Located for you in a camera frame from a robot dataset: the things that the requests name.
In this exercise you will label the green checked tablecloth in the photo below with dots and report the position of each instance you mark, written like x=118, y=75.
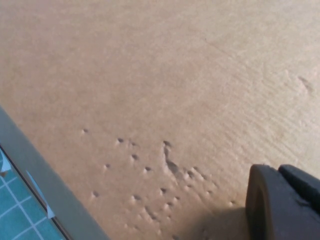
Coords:
x=15, y=215

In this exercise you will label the brown cardboard drawer with window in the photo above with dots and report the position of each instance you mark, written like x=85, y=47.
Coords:
x=150, y=87

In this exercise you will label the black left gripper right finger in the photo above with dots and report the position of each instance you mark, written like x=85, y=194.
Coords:
x=303, y=186

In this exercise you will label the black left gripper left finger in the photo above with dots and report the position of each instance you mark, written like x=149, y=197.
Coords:
x=275, y=212

